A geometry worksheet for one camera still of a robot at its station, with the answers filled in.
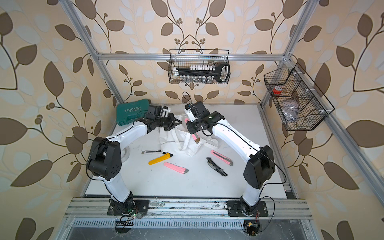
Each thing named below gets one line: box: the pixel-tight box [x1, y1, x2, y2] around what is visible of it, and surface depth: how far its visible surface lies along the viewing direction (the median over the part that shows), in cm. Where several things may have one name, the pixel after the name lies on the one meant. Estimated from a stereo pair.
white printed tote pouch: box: [159, 113, 219, 157], surface depth 93 cm
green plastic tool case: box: [116, 99, 150, 126], surface depth 114 cm
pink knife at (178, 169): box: [163, 162, 189, 174], surface depth 89 cm
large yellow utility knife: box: [148, 152, 173, 166], surface depth 93 cm
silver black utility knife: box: [141, 149, 163, 155], surface depth 96 cm
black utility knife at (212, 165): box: [206, 157, 228, 177], surface depth 89 cm
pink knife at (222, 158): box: [210, 150, 234, 167], surface depth 93 cm
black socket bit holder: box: [173, 62, 231, 83], surface depth 86 cm
